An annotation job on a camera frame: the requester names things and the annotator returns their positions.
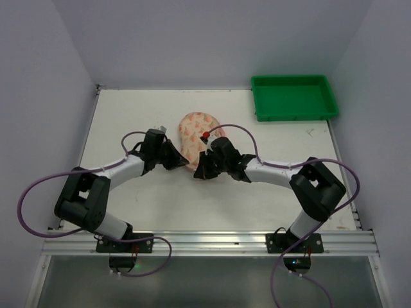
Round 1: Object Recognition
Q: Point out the floral mesh laundry bag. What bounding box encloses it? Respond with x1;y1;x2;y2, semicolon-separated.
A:
179;112;220;173

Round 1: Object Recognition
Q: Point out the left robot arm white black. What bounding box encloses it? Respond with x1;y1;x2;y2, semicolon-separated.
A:
54;129;189;242

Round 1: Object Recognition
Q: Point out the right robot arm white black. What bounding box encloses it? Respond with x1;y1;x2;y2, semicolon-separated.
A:
194;133;346;248

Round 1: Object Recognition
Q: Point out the green plastic tray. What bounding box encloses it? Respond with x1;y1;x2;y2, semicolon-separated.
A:
251;74;339;122

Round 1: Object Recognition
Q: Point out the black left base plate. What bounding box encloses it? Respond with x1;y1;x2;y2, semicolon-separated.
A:
96;232;154;254

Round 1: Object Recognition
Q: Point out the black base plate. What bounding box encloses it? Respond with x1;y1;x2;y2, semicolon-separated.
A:
96;232;154;254
265;227;324;254

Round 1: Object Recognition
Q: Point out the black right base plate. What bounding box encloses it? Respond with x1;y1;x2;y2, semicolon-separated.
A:
265;227;324;254

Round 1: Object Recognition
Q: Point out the aluminium mounting rail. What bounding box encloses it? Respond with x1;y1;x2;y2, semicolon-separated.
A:
41;230;380;257

